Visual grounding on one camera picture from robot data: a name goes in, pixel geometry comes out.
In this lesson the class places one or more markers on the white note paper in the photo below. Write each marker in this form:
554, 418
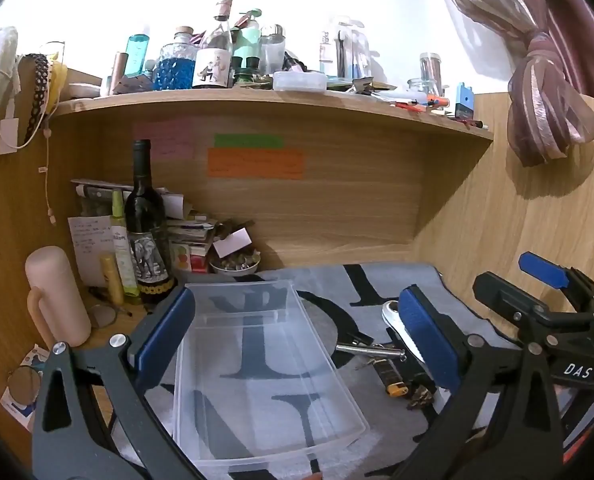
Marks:
89, 250

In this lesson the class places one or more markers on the bunch of keys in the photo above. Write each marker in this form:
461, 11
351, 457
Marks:
421, 394

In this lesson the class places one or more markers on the yellow tube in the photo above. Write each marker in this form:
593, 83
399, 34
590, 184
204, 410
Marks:
111, 280

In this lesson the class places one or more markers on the grey mat with black letters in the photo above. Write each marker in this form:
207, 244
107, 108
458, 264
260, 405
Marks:
322, 280

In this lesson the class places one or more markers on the clear plastic container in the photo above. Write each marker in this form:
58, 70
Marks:
257, 360

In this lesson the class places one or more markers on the glass jar with metal lid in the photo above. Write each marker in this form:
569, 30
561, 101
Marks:
272, 52

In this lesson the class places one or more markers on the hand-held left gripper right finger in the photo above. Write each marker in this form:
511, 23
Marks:
427, 340

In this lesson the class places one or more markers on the dark wine bottle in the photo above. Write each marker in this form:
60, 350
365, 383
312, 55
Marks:
144, 210

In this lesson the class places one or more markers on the brown tube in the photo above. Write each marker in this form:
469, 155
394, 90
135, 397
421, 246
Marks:
119, 72

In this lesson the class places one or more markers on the wooden shelf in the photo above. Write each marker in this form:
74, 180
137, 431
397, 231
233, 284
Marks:
277, 105

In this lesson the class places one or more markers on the clear bottle with white label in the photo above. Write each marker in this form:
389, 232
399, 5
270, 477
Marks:
212, 65

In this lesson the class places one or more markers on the tall glass jar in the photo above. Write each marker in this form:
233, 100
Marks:
431, 72

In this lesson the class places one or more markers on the teal bottle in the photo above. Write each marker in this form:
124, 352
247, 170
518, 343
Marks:
137, 55

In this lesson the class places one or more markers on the beige mug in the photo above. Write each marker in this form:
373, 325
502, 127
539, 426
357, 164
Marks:
57, 290

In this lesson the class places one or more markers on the orange pen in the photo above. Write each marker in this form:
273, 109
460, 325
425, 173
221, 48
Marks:
409, 106

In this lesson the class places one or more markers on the brown and yellow pocket tool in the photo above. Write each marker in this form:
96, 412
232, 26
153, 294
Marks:
389, 377

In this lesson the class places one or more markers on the yellow hanging item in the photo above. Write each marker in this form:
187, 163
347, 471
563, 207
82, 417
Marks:
58, 82

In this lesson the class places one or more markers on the white card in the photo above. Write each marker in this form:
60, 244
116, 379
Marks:
232, 242

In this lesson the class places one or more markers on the mint green pump bottle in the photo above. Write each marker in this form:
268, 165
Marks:
248, 42

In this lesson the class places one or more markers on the white hand tool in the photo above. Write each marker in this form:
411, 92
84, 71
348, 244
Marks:
391, 316

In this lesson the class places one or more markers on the white paper tag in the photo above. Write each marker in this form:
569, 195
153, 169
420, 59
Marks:
7, 136

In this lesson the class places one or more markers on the small round mirror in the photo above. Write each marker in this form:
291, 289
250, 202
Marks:
103, 316
23, 384

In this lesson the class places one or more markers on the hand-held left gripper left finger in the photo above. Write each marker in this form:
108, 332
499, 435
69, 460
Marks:
163, 330

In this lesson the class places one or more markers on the white plastic box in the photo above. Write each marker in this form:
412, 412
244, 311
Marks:
299, 81

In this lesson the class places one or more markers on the white bowl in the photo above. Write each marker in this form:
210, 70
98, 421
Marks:
227, 270

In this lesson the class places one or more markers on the metal rod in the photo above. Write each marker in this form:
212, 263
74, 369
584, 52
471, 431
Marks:
367, 350

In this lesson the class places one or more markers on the printed paper sheet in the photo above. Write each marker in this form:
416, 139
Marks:
19, 410

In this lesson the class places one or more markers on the patterned headband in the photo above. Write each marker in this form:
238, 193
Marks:
39, 90

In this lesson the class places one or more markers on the orange sticky note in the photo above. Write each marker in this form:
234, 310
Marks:
255, 164

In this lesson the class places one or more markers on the pink sticky note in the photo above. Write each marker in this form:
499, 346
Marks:
163, 140

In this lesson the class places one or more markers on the toothbrush pack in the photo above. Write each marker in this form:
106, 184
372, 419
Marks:
344, 50

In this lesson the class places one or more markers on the yellow-green spray bottle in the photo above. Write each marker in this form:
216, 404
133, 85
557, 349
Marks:
122, 250

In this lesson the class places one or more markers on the stack of papers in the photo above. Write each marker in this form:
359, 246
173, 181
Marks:
187, 232

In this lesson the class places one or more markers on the mauve curtain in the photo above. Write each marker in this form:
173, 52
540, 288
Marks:
547, 110

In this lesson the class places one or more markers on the red and white box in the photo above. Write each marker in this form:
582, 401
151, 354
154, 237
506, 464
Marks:
197, 260

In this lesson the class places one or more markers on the green sticky note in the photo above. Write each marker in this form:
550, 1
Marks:
248, 141

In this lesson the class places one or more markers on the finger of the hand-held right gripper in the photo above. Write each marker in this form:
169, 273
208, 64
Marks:
507, 297
542, 267

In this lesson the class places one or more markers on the blue box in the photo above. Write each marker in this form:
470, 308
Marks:
464, 102

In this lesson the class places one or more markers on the glass bottle with blue beads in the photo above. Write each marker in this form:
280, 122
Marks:
177, 67

